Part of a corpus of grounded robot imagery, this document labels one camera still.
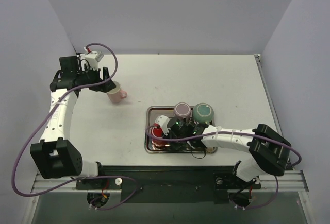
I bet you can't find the cream ceramic mug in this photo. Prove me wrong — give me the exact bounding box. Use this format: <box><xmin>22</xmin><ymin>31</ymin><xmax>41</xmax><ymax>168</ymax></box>
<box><xmin>206</xmin><ymin>147</ymin><xmax>217</xmax><ymax>154</ymax></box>

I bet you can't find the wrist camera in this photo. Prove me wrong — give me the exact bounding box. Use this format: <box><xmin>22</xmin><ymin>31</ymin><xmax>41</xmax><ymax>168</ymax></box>
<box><xmin>155</xmin><ymin>115</ymin><xmax>170</xmax><ymax>135</ymax></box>
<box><xmin>83</xmin><ymin>51</ymin><xmax>104</xmax><ymax>71</ymax></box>

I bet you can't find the purple cable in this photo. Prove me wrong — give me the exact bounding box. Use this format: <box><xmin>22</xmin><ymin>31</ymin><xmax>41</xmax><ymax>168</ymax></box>
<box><xmin>146</xmin><ymin>126</ymin><xmax>302</xmax><ymax>212</ymax></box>
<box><xmin>11</xmin><ymin>43</ymin><xmax>137</xmax><ymax>211</ymax></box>

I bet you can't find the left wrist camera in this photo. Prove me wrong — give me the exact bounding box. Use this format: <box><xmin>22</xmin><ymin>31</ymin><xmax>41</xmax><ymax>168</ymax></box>
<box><xmin>83</xmin><ymin>51</ymin><xmax>104</xmax><ymax>71</ymax></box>

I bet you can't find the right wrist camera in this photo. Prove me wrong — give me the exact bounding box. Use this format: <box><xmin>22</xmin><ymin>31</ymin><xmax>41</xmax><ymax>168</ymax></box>
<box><xmin>155</xmin><ymin>115</ymin><xmax>170</xmax><ymax>135</ymax></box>

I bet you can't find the lilac ceramic mug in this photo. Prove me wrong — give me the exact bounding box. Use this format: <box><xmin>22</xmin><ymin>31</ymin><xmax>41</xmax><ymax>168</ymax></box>
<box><xmin>173</xmin><ymin>102</ymin><xmax>192</xmax><ymax>119</ymax></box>

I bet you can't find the teal speckled ceramic mug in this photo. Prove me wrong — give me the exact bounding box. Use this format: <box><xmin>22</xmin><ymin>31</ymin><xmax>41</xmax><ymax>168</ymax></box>
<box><xmin>192</xmin><ymin>103</ymin><xmax>215</xmax><ymax>124</ymax></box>

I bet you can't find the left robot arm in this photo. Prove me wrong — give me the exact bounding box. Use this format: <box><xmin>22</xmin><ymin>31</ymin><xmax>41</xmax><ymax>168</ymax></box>
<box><xmin>30</xmin><ymin>51</ymin><xmax>116</xmax><ymax>189</ymax></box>

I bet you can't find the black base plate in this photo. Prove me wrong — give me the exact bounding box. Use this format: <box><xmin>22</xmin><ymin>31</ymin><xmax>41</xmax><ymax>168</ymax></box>
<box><xmin>75</xmin><ymin>166</ymin><xmax>261</xmax><ymax>204</ymax></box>

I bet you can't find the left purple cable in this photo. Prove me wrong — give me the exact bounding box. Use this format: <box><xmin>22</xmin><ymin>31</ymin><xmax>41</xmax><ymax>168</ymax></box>
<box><xmin>11</xmin><ymin>43</ymin><xmax>137</xmax><ymax>211</ymax></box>

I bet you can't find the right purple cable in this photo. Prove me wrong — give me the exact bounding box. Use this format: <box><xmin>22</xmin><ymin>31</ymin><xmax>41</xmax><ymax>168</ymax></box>
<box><xmin>146</xmin><ymin>126</ymin><xmax>302</xmax><ymax>212</ymax></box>

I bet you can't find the red ceramic mug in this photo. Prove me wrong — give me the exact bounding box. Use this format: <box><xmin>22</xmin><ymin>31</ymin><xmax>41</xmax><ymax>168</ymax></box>
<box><xmin>151</xmin><ymin>124</ymin><xmax>166</xmax><ymax>149</ymax></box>

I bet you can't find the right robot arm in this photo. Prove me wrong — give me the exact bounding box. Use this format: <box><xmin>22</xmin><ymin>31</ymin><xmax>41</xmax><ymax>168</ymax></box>
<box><xmin>155</xmin><ymin>115</ymin><xmax>291</xmax><ymax>187</ymax></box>

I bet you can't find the stainless steel tray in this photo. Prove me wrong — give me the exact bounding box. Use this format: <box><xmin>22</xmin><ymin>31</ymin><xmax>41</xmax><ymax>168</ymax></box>
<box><xmin>144</xmin><ymin>106</ymin><xmax>210</xmax><ymax>155</ymax></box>

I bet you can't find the pink faceted ceramic mug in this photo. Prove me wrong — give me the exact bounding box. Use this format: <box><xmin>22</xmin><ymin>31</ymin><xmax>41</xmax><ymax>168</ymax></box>
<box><xmin>106</xmin><ymin>81</ymin><xmax>128</xmax><ymax>104</ymax></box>

